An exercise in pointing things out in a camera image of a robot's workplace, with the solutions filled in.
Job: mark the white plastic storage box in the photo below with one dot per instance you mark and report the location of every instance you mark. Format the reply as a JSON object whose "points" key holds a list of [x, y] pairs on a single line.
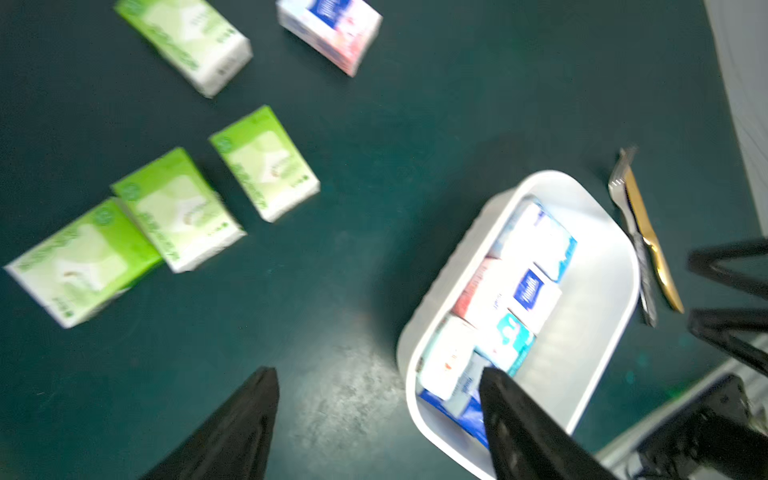
{"points": [[599, 294]]}

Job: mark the dark blue Tempo pack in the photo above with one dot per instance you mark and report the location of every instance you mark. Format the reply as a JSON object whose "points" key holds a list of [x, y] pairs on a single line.
{"points": [[474, 425]]}

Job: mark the pink tempo pack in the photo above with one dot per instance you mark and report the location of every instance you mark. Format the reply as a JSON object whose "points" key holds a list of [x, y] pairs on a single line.
{"points": [[447, 356], [501, 286], [342, 31]]}

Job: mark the light blue tissue pack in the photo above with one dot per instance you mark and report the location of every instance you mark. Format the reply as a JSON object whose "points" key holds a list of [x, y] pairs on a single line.
{"points": [[532, 233]]}

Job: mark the teal cartoon tissue pack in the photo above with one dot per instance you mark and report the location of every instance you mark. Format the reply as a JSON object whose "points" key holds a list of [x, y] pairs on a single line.
{"points": [[506, 343]]}

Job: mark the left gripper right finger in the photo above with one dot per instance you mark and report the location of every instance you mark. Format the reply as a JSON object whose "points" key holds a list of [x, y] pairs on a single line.
{"points": [[524, 441]]}

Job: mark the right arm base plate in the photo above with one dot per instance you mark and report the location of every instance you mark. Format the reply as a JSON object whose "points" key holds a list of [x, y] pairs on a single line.
{"points": [[712, 431]]}

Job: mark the wooden handled utensil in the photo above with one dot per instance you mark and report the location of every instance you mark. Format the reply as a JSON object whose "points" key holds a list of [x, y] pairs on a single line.
{"points": [[651, 240]]}

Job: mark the green tissue pack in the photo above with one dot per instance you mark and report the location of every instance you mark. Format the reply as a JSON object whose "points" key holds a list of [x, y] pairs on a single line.
{"points": [[193, 37], [77, 271], [266, 163], [178, 210]]}

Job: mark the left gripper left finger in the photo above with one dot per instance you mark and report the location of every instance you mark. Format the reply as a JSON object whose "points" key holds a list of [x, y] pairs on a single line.
{"points": [[234, 442]]}

